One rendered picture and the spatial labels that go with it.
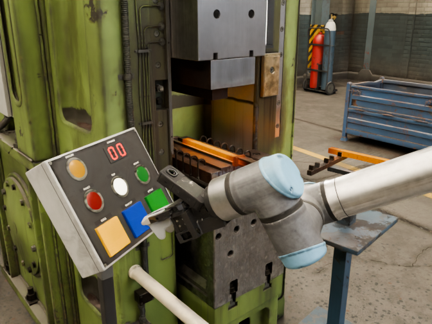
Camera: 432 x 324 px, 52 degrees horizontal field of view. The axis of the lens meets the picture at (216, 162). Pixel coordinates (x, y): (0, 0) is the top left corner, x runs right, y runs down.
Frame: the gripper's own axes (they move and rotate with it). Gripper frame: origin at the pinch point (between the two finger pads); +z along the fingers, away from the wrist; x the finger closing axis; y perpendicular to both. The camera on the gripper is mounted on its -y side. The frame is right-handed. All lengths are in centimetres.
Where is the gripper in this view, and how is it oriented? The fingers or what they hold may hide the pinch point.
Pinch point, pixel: (144, 218)
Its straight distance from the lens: 102.1
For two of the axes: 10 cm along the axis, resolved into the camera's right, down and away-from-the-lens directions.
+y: 4.4, 8.9, 0.8
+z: -7.9, 3.4, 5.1
